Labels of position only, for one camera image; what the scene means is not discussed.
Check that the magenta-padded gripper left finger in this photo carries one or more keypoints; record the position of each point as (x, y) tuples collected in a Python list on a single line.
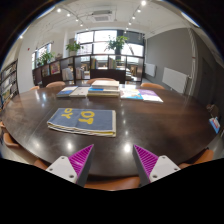
[(63, 168)]

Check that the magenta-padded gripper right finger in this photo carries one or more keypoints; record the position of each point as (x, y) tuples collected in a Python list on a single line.
[(161, 166)]

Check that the grey towel with yellow letters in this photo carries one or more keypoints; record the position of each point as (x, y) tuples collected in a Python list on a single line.
[(100, 124)]

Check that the orange chair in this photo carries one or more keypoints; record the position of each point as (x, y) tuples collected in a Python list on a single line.
[(2, 125), (41, 164), (113, 183), (203, 156), (10, 140)]

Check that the blue printed box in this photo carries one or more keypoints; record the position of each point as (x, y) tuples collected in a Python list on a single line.
[(215, 124)]

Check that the purple and white book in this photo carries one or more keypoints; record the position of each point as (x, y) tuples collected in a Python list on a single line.
[(150, 95)]

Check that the dark blue book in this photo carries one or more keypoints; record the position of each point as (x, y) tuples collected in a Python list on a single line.
[(66, 91)]

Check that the white flat book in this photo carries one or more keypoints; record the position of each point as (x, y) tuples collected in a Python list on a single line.
[(80, 92)]

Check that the colourful picture book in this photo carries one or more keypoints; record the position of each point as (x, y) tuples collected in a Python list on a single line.
[(130, 94)]

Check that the thick striped-edge book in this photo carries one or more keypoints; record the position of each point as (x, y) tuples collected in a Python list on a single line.
[(103, 94)]

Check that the blue-covered book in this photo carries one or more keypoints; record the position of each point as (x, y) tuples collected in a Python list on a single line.
[(96, 89)]

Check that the large white radiator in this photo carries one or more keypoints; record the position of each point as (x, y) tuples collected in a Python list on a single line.
[(175, 80)]

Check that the small white radiator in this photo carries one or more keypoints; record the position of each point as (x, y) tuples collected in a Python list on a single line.
[(150, 69)]

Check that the dark open shelf unit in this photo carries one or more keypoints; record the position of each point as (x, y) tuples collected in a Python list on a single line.
[(103, 74)]

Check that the bushy potted plant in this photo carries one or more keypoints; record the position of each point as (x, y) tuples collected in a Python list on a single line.
[(45, 57)]

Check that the side window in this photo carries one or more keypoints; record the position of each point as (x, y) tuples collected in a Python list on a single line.
[(42, 50)]

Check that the small potted plant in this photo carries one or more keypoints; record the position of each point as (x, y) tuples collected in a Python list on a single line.
[(73, 47)]

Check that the large potted plant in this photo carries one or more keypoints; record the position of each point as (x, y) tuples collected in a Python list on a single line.
[(116, 43)]

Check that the large window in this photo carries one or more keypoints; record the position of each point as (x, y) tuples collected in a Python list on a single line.
[(105, 36)]

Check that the ceiling air conditioner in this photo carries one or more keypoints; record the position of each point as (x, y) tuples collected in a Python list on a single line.
[(101, 15)]

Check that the ceiling track spotlights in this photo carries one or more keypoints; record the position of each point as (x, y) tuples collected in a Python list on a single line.
[(143, 3)]

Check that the wall bookcase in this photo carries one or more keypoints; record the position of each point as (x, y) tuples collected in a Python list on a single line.
[(8, 81)]

